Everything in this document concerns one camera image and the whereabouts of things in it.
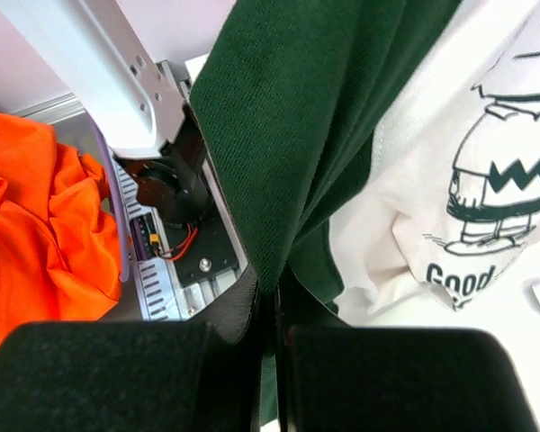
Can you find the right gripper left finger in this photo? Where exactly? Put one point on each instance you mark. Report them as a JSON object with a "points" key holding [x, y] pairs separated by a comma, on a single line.
{"points": [[202, 374]]}

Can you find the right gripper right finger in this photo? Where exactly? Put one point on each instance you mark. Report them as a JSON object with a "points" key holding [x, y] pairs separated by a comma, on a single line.
{"points": [[333, 377]]}

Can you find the green and white t shirt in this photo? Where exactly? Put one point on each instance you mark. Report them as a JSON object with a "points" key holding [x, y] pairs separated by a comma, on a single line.
{"points": [[388, 154]]}

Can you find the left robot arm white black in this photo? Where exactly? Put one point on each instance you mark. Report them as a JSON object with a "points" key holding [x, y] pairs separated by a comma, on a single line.
{"points": [[145, 121]]}

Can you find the orange cloth pile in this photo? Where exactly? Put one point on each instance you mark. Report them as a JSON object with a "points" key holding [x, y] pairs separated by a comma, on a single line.
{"points": [[60, 255]]}

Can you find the slotted grey cable duct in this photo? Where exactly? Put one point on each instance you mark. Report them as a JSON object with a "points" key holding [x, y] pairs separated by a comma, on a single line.
{"points": [[153, 276]]}

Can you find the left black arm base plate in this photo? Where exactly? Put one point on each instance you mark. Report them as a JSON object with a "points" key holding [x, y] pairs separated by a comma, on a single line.
{"points": [[210, 254]]}

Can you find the aluminium rail frame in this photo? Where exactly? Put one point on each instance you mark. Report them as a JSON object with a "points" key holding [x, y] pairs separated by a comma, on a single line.
{"points": [[193, 298]]}

